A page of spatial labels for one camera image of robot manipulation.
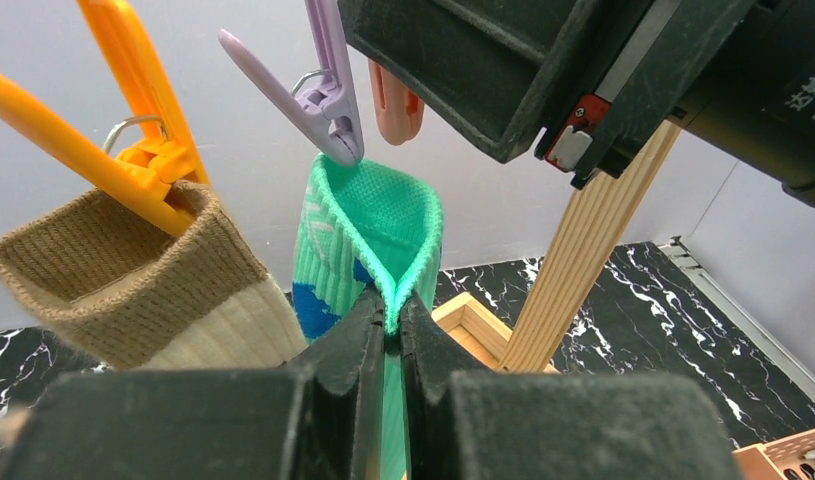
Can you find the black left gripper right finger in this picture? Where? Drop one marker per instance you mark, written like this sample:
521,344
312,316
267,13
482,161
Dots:
464,421

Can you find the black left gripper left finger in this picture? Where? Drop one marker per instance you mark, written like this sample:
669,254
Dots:
176,424

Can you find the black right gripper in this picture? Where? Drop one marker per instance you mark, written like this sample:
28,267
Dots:
600,76

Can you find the coral clothespin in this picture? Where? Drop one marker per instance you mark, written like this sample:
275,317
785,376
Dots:
399,112

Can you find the mint green patterned sock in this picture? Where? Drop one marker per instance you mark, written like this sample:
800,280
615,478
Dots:
368,249

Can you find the wooden drying rack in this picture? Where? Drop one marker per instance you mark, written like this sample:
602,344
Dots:
591,227

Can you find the lilac clothespin right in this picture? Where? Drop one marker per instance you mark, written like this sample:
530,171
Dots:
322,104

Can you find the beige brown sock right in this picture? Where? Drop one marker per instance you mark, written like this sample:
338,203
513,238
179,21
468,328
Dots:
114,286

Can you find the peach plastic desk organizer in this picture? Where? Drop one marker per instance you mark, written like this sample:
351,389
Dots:
792,457

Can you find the grey metal rail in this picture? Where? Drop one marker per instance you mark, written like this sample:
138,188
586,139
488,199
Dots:
682,258

